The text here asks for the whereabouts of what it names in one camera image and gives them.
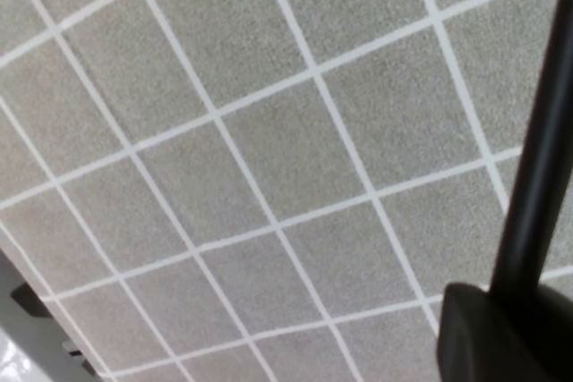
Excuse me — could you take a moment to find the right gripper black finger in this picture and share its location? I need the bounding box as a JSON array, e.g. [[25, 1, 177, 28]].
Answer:
[[436, 283, 572, 381]]

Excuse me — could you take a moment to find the black pen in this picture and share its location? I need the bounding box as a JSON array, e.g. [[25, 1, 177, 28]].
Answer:
[[490, 0, 572, 297]]

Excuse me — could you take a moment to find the grey grid tablecloth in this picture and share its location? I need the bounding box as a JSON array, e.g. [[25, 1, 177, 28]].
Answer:
[[1, 0, 556, 381]]

